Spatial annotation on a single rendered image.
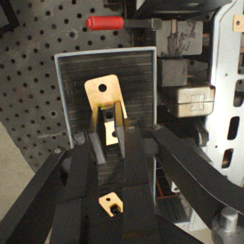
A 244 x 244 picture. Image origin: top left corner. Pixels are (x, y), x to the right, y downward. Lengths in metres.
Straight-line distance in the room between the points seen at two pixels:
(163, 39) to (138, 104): 0.14
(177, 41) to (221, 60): 0.17
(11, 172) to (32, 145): 1.16
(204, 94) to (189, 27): 0.13
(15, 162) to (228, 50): 1.83
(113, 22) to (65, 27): 0.47
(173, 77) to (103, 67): 0.14
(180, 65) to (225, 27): 0.19
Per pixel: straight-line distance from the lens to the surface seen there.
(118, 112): 0.17
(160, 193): 0.74
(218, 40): 0.49
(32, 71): 0.79
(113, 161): 0.33
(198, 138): 0.42
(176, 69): 0.35
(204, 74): 0.82
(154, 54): 0.27
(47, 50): 0.76
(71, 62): 0.27
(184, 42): 0.38
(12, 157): 1.93
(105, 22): 0.28
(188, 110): 0.40
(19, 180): 2.07
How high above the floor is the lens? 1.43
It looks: 67 degrees down
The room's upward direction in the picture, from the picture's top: 169 degrees clockwise
